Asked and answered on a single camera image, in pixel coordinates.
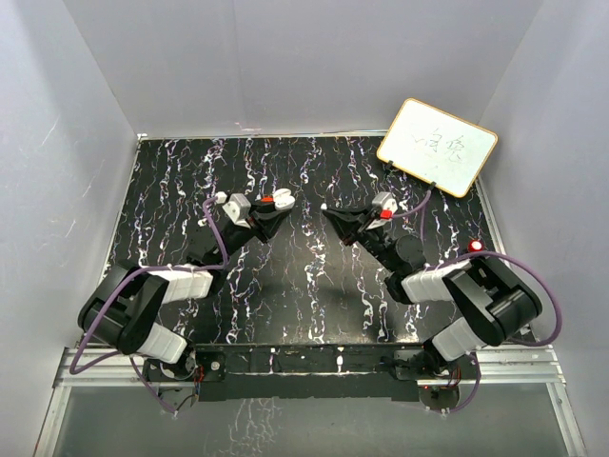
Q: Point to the white round charging case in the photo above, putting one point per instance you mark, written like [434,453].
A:
[283,199]

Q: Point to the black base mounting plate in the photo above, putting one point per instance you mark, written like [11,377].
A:
[236,372]

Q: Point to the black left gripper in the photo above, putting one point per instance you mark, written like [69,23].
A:
[265,220]

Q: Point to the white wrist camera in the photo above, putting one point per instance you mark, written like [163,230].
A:
[236,207]
[384,205]

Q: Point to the aluminium frame rail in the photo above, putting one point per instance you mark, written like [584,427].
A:
[508,364]

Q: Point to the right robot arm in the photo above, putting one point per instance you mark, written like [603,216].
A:
[494,302]

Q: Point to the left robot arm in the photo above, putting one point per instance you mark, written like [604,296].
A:
[122,312]

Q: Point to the yellow framed whiteboard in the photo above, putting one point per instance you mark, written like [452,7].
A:
[437,147]

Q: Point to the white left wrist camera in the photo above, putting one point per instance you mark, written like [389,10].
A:
[236,207]

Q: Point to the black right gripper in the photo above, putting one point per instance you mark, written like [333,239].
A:
[347,224]

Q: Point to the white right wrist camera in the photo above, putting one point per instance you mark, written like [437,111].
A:
[384,205]

